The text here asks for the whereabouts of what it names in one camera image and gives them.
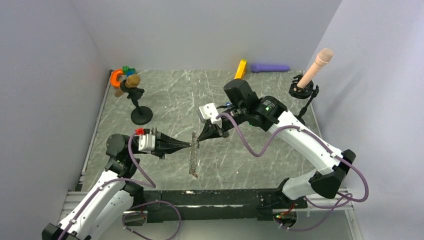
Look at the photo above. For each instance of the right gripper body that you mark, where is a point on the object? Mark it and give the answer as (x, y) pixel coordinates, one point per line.
(237, 113)

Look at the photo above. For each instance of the purple cylinder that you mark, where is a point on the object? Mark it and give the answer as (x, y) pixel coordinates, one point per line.
(258, 68)

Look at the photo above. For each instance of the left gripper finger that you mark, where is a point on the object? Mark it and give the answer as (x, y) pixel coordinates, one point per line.
(175, 148)
(175, 142)

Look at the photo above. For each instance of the brown microphone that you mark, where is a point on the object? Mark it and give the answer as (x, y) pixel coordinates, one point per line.
(131, 82)

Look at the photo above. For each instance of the right black microphone stand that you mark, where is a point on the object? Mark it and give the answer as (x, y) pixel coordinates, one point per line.
(309, 92)

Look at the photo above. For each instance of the orange horseshoe toy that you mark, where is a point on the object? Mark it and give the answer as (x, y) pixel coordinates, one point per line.
(114, 78)

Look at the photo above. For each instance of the blue toy brick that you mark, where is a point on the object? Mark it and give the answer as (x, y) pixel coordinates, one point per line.
(129, 73)

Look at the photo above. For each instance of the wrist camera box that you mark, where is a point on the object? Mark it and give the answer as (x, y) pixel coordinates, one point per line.
(146, 140)
(209, 112)

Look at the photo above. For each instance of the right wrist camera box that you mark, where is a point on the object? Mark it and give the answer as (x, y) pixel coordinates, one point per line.
(209, 112)

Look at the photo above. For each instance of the beige microphone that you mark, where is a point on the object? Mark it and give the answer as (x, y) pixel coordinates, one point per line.
(322, 59)

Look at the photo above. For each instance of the black microphone stand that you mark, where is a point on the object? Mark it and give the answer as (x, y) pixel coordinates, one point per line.
(309, 92)
(141, 115)

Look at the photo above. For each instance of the left black microphone stand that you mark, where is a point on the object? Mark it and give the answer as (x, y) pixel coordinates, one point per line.
(141, 115)

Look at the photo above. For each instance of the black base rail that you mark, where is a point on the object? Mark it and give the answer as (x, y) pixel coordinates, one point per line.
(157, 206)

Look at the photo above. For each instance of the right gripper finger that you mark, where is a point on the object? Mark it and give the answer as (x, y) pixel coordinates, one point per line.
(223, 134)
(209, 131)

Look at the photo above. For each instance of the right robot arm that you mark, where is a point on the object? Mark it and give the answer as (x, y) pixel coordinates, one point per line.
(331, 164)

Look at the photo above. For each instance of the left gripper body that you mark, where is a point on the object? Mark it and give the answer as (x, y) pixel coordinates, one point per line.
(158, 151)

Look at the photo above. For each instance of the green toy brick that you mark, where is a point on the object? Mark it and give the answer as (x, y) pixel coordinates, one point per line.
(126, 68)

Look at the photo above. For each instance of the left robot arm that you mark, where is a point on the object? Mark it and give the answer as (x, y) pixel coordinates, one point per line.
(119, 187)

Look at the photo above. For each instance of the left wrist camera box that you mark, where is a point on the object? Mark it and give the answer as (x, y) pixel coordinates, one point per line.
(146, 140)

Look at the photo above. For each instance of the yellow block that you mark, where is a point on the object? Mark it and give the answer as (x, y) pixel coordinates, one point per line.
(241, 69)

